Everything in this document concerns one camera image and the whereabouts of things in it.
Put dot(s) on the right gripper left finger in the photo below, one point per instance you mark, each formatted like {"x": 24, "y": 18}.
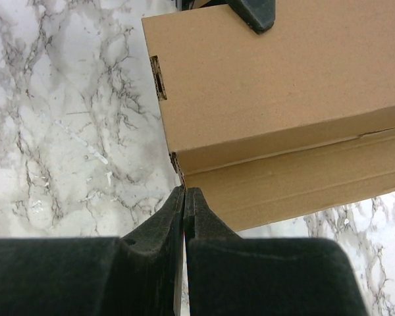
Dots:
{"x": 137, "y": 274}

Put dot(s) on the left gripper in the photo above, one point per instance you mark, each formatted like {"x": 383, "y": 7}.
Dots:
{"x": 259, "y": 15}

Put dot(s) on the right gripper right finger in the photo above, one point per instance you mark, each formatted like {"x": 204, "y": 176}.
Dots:
{"x": 230, "y": 275}

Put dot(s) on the cardboard box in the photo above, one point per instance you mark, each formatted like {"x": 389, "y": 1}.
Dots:
{"x": 278, "y": 125}

